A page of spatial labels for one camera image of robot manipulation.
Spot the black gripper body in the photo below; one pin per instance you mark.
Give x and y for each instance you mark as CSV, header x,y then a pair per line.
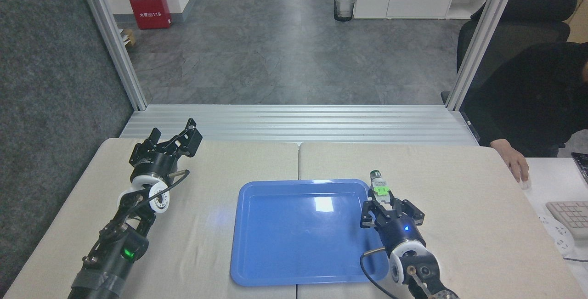
x,y
154,162
403,232

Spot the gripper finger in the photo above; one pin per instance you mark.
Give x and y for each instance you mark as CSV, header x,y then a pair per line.
x,y
187,140
154,137
411,211
373,216

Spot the blue plastic tray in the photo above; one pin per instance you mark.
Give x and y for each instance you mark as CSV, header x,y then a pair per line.
x,y
298,234

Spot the person's hand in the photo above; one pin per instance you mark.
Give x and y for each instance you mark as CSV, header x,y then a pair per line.
x,y
517,161

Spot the small cardboard box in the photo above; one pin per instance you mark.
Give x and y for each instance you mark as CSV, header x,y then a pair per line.
x,y
127,37

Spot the white computer mouse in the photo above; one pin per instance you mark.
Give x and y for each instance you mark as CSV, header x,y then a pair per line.
x,y
526,185

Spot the white power strip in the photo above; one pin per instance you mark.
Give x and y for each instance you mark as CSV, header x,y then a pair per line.
x,y
558,237

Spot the beige keyboard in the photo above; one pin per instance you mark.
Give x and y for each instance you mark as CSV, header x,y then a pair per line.
x,y
572,216

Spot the person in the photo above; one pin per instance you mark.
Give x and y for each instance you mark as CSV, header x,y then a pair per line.
x,y
537,97

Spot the black flat device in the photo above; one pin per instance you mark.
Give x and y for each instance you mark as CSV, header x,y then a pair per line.
x,y
581,168

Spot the grey mesh trash bin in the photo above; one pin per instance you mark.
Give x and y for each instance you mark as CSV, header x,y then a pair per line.
x,y
344,5

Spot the black office chair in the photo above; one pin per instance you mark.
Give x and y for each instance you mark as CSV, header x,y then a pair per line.
x,y
533,9

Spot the silver aluminium post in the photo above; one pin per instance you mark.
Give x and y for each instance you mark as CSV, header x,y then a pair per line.
x,y
112,37
480,42

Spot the silver aluminium rail platform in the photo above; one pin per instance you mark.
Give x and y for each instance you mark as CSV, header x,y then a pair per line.
x,y
298,124

